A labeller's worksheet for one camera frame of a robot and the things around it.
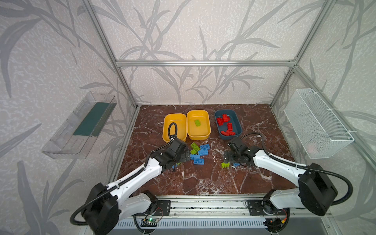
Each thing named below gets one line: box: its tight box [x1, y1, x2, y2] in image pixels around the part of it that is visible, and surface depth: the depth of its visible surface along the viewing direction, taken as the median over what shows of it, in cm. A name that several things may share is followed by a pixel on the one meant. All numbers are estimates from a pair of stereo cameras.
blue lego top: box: [199, 143, 211, 150], surface depth 98 cm
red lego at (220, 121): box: [216, 117, 224, 126], surface depth 110 cm
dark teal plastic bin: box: [214, 109, 243, 141], surface depth 110 cm
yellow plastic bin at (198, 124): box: [186, 109, 212, 141], surface depth 110 cm
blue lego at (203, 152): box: [198, 149, 209, 157], surface depth 95 cm
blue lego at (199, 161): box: [193, 158, 205, 165], surface depth 91 cm
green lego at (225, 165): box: [221, 162, 231, 169], surface depth 88 cm
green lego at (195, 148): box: [189, 142, 201, 155], surface depth 96 cm
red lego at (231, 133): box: [227, 130, 236, 136], surface depth 104 cm
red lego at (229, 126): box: [227, 122, 233, 132], surface depth 108 cm
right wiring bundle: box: [263, 207, 290, 234], surface depth 72 cm
